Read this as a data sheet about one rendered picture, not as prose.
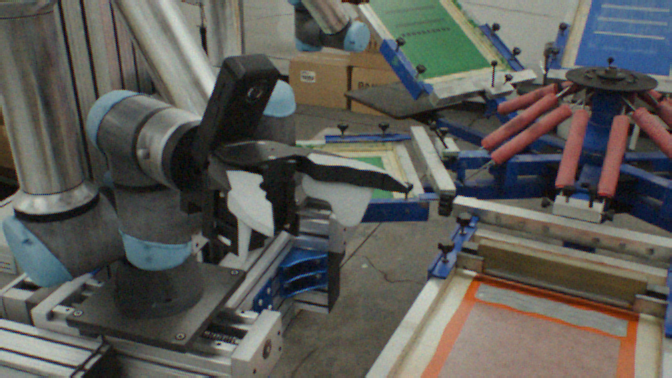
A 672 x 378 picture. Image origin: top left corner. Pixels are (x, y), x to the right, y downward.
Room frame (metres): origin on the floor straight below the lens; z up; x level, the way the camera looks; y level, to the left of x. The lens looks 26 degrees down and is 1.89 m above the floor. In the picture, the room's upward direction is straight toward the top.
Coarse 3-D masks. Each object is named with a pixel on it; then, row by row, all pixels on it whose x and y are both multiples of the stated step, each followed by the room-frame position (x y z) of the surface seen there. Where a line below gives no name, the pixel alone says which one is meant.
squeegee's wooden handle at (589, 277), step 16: (480, 240) 1.42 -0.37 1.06; (480, 256) 1.40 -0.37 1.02; (496, 256) 1.39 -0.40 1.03; (512, 256) 1.37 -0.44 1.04; (528, 256) 1.35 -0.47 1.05; (544, 256) 1.34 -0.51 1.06; (512, 272) 1.37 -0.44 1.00; (528, 272) 1.35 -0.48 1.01; (544, 272) 1.33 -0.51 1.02; (560, 272) 1.32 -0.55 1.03; (576, 272) 1.30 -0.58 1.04; (592, 272) 1.28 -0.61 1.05; (608, 272) 1.27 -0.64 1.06; (624, 272) 1.27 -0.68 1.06; (576, 288) 1.30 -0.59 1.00; (592, 288) 1.28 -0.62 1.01; (608, 288) 1.26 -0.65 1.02; (624, 288) 1.25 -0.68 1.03; (640, 288) 1.23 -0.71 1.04
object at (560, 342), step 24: (600, 312) 1.25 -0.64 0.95; (624, 312) 1.25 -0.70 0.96; (552, 336) 1.16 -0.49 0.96; (576, 336) 1.16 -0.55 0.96; (600, 336) 1.16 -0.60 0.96; (624, 336) 1.16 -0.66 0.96; (552, 360) 1.08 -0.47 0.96; (576, 360) 1.08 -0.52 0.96; (600, 360) 1.08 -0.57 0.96; (624, 360) 1.08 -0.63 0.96
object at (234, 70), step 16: (224, 64) 0.50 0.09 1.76; (240, 64) 0.49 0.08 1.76; (256, 64) 0.50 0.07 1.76; (272, 64) 0.51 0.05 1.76; (224, 80) 0.50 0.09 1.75; (240, 80) 0.49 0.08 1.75; (256, 80) 0.50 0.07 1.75; (272, 80) 0.51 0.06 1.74; (224, 96) 0.49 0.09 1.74; (240, 96) 0.49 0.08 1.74; (256, 96) 0.50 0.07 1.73; (208, 112) 0.51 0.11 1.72; (224, 112) 0.49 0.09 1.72; (240, 112) 0.51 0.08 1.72; (256, 112) 0.52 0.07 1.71; (208, 128) 0.51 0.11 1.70; (224, 128) 0.50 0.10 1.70; (240, 128) 0.52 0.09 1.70; (256, 128) 0.53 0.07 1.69; (192, 144) 0.53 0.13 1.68; (208, 144) 0.51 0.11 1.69
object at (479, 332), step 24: (504, 288) 1.36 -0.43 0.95; (528, 288) 1.36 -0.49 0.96; (456, 312) 1.25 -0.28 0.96; (480, 312) 1.25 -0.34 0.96; (504, 312) 1.25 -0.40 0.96; (528, 312) 1.25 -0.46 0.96; (456, 336) 1.16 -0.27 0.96; (480, 336) 1.16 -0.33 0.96; (504, 336) 1.16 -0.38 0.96; (528, 336) 1.16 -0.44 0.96; (432, 360) 1.08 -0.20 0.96; (456, 360) 1.08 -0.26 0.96; (480, 360) 1.08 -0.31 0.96; (504, 360) 1.08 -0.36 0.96; (528, 360) 1.08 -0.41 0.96
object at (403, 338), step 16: (496, 240) 1.55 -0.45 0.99; (512, 240) 1.54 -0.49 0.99; (528, 240) 1.54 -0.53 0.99; (560, 256) 1.47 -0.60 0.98; (576, 256) 1.45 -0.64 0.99; (592, 256) 1.45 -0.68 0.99; (640, 272) 1.38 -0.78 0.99; (656, 272) 1.37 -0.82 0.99; (432, 288) 1.31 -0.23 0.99; (416, 304) 1.24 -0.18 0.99; (432, 304) 1.25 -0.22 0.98; (416, 320) 1.18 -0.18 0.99; (400, 336) 1.12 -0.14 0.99; (416, 336) 1.16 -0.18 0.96; (384, 352) 1.07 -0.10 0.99; (400, 352) 1.07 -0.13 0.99; (384, 368) 1.02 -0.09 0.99
